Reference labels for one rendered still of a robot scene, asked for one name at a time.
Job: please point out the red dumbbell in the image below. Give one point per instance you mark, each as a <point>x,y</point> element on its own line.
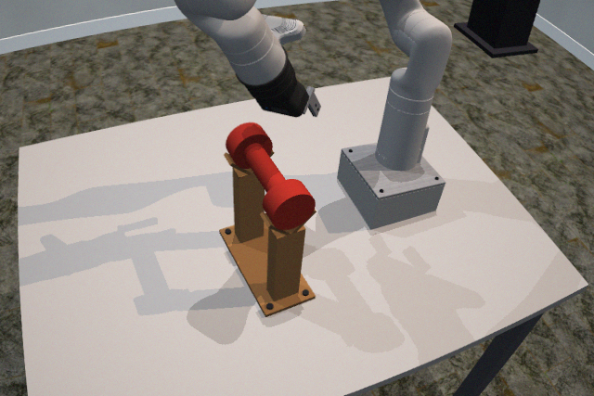
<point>287,203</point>

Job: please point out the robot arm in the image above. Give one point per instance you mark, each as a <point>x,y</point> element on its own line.
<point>243,35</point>

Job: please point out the brown wooden cradle stand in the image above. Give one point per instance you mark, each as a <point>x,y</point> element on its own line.
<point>281,286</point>

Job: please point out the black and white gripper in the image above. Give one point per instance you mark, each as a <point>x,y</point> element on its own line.
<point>272,77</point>

